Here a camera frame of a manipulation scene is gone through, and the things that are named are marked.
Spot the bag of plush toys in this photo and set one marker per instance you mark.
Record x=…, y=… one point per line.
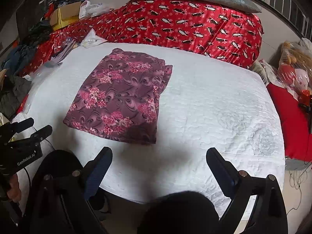
x=294, y=69

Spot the white quilted bed cover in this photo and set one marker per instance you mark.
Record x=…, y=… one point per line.
x=207, y=103

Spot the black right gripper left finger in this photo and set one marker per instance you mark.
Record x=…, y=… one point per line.
x=95, y=170

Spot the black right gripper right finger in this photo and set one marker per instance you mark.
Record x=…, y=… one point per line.
x=224, y=172

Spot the red feather patterned blanket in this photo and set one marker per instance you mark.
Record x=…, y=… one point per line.
x=201, y=27

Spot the person's left hand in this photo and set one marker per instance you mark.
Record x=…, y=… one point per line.
x=14, y=193

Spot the dark clothes heap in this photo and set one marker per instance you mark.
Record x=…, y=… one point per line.
x=13, y=87

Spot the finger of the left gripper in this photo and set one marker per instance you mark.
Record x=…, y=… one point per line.
x=10, y=129
x=42, y=134

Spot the red cushion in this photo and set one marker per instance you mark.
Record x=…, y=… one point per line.
x=294, y=123

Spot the yellow cardboard box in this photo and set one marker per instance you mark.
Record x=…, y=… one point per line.
x=65, y=16

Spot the maroon floral patterned cloth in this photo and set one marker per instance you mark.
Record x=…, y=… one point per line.
x=119, y=100

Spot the person's dark clad knees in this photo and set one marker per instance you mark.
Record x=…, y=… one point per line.
x=56, y=205

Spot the white plastic bag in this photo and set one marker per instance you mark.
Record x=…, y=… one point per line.
x=89, y=10

